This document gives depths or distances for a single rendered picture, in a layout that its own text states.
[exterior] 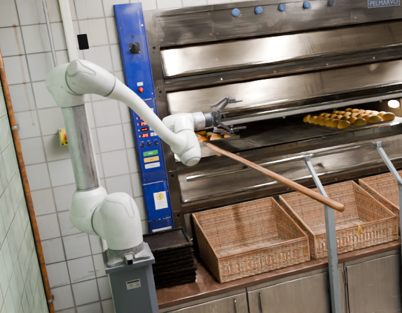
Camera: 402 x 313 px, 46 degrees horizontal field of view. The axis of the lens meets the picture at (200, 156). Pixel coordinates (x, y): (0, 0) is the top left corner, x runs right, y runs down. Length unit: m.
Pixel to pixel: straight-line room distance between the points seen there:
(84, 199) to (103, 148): 0.78
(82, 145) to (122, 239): 0.44
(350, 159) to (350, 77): 0.56
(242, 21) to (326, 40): 0.58
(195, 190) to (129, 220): 1.06
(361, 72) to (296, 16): 0.60
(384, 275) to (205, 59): 1.67
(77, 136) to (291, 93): 1.54
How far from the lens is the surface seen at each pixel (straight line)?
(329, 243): 2.74
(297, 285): 2.80
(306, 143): 3.20
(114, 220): 1.98
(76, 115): 2.07
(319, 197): 1.92
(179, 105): 2.88
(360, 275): 2.98
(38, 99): 2.81
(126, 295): 2.08
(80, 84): 1.94
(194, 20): 2.93
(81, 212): 2.13
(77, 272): 3.04
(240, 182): 3.05
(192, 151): 2.16
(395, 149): 3.58
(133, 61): 2.80
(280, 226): 3.09
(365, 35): 3.40
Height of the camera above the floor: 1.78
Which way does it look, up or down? 11 degrees down
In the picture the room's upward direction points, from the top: 7 degrees counter-clockwise
